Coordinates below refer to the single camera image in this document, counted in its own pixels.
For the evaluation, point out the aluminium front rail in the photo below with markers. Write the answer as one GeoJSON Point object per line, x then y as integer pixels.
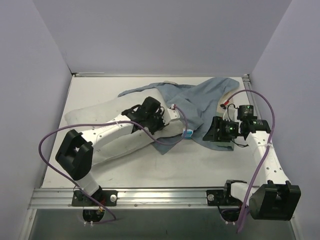
{"type": "Point", "coordinates": [128, 198]}

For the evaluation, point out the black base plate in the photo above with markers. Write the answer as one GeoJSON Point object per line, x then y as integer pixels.
{"type": "Point", "coordinates": [106, 197]}
{"type": "Point", "coordinates": [221, 197]}

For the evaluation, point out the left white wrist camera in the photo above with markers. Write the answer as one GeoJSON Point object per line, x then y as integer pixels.
{"type": "Point", "coordinates": [171, 114]}

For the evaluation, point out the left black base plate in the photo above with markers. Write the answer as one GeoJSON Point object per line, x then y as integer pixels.
{"type": "Point", "coordinates": [106, 197]}

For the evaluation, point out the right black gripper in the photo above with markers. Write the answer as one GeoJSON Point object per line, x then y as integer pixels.
{"type": "Point", "coordinates": [216, 128]}

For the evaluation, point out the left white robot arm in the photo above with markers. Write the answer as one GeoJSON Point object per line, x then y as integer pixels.
{"type": "Point", "coordinates": [75, 154]}

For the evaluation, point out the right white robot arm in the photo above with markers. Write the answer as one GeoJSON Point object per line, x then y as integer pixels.
{"type": "Point", "coordinates": [276, 198]}

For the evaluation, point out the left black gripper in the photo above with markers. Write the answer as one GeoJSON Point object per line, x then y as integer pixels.
{"type": "Point", "coordinates": [162, 116]}

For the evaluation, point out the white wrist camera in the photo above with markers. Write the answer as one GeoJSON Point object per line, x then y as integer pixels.
{"type": "Point", "coordinates": [229, 110]}
{"type": "Point", "coordinates": [171, 114]}

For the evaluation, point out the aluminium back rail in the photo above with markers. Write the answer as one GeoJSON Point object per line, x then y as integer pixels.
{"type": "Point", "coordinates": [88, 74]}

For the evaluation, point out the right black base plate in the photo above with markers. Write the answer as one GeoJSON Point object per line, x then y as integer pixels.
{"type": "Point", "coordinates": [221, 197]}

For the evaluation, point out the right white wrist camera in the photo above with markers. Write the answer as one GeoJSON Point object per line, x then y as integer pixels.
{"type": "Point", "coordinates": [229, 110]}

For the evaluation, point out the blue pillowcase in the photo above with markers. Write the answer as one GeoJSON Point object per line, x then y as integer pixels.
{"type": "Point", "coordinates": [198, 102]}

